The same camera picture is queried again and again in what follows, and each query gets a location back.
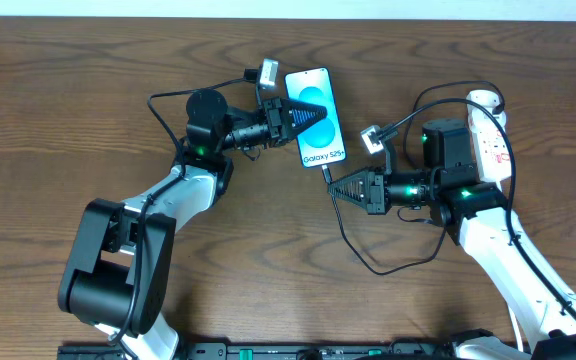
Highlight blue Galaxy smartphone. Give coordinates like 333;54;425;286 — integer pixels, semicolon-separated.
284;68;346;168

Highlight black USB charging cable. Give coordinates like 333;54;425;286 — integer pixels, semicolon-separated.
320;79;506;277

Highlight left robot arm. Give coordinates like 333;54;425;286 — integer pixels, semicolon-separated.
57;87;328;359

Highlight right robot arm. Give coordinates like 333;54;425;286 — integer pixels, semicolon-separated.
328;119;576;359

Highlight white power strip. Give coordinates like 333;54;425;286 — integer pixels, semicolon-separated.
468;106;511;183

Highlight black right camera cable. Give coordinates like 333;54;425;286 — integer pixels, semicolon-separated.
380;97;576;360

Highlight black camera cable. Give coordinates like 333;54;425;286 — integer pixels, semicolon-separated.
105;69;262;360
380;97;576;360

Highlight white USB wall charger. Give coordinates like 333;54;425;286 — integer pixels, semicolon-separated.
466;89;504;115

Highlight black left camera cable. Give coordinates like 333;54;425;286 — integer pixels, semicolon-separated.
105;69;262;360

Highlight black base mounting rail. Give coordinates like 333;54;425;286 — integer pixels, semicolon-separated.
57;340;519;360

